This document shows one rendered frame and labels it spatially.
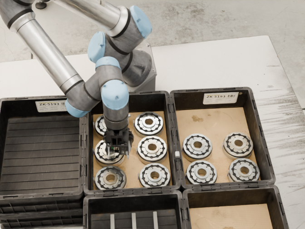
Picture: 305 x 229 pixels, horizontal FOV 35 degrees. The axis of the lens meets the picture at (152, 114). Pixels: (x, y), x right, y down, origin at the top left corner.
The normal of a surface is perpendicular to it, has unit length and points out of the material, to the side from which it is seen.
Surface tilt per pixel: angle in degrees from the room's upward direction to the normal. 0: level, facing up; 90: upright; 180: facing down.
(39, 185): 0
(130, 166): 0
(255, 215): 0
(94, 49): 55
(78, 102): 61
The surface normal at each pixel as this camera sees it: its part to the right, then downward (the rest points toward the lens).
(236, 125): 0.02, -0.61
